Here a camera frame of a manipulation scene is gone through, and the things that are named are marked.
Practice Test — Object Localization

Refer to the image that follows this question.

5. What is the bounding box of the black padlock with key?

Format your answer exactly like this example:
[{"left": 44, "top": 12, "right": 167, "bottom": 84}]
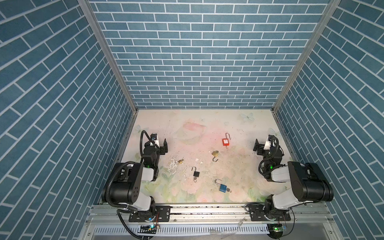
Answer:
[{"left": 192, "top": 167, "right": 200, "bottom": 183}]

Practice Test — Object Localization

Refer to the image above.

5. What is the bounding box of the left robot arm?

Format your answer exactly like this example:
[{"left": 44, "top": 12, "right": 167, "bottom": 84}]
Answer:
[{"left": 102, "top": 139, "right": 168, "bottom": 216}]

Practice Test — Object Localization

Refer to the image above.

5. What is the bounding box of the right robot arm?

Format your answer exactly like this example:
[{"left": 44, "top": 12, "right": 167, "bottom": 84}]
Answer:
[{"left": 253, "top": 135, "right": 334, "bottom": 214}]

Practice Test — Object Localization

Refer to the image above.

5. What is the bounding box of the blue padlock with key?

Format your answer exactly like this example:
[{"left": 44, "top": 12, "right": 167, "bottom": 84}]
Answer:
[{"left": 215, "top": 179, "right": 232, "bottom": 193}]

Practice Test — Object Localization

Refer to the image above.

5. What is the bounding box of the red padlock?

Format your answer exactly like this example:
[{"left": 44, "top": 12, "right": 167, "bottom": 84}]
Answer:
[{"left": 222, "top": 133, "right": 231, "bottom": 147}]

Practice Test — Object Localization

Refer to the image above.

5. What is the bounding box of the large brass padlock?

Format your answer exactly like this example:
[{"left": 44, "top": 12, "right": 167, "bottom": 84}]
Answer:
[{"left": 212, "top": 151, "right": 219, "bottom": 162}]

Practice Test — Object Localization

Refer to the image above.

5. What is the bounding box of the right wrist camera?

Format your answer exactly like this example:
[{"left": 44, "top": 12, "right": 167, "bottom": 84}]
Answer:
[{"left": 264, "top": 135, "right": 275, "bottom": 150}]

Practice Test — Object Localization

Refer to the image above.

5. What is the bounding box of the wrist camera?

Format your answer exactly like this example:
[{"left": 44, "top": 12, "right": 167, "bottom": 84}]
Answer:
[
  {"left": 151, "top": 134, "right": 159, "bottom": 142},
  {"left": 264, "top": 135, "right": 275, "bottom": 150}
]

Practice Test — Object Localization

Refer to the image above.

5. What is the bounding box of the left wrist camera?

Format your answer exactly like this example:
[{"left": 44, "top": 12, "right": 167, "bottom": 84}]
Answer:
[{"left": 151, "top": 134, "right": 159, "bottom": 142}]

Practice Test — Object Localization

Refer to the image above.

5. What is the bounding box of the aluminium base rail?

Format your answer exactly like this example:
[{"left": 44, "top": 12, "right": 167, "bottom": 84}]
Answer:
[{"left": 78, "top": 203, "right": 343, "bottom": 240}]

